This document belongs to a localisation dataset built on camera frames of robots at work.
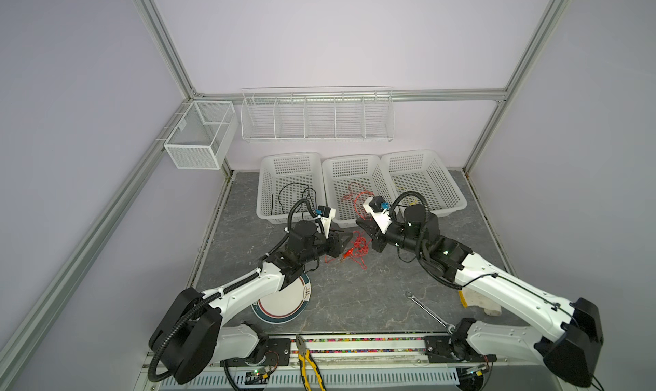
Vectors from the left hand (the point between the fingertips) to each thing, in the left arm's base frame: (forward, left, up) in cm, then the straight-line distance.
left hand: (349, 237), depth 79 cm
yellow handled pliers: (-29, +15, -15) cm, 36 cm away
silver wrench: (-19, -24, -17) cm, 35 cm away
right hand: (-1, -2, +10) cm, 10 cm away
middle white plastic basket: (+38, -4, -17) cm, 42 cm away
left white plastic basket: (+43, +26, -18) cm, 53 cm away
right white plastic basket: (+41, -39, -17) cm, 59 cm away
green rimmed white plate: (-14, +21, -16) cm, 30 cm away
